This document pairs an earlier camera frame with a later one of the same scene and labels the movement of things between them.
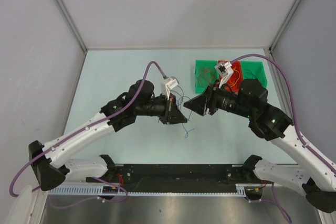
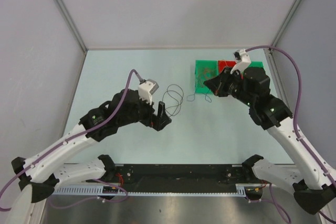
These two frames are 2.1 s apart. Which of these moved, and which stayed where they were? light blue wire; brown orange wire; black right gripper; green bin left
Moved: light blue wire; black right gripper
Stayed: brown orange wire; green bin left
